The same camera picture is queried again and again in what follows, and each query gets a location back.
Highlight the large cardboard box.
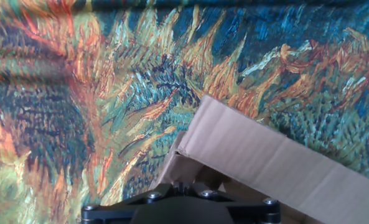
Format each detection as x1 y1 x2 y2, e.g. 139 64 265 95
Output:
148 94 369 224

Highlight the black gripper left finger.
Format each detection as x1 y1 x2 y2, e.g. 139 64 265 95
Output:
80 182 182 224

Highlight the sunflower painting tablecloth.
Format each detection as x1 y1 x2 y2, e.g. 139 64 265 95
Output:
0 0 369 224

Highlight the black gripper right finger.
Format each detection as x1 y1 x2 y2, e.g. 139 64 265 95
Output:
181 182 281 224

